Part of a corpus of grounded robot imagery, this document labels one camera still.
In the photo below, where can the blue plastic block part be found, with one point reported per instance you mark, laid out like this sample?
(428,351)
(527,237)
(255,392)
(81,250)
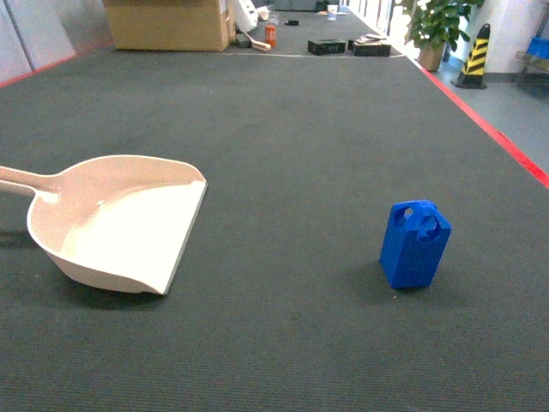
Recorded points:
(415,239)

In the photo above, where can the beige plastic dustpan tray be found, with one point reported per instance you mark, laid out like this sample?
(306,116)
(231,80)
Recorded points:
(116,222)

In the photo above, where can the black crate left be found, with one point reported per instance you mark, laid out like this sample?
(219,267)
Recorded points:
(324,47)

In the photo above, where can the black crate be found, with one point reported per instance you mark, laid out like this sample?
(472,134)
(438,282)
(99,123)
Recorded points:
(324,47)
(368,46)

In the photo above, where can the orange can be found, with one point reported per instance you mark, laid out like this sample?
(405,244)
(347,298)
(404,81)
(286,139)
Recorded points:
(270,35)

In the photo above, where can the black crate right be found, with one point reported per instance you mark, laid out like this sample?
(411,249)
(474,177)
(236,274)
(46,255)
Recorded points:
(368,46)

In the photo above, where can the white paper cup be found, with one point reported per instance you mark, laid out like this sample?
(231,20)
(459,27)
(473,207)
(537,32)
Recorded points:
(332,12)

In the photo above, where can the large cardboard box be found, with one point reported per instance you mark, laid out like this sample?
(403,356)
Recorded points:
(178,26)

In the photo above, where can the yellow black striped bollard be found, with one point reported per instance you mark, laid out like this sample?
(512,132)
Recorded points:
(472,73)

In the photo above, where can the potted green plant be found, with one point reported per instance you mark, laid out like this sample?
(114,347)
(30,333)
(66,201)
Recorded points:
(434,25)

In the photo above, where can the wooden handle brush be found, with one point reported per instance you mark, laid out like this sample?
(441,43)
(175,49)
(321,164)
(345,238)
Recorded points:
(258,45)

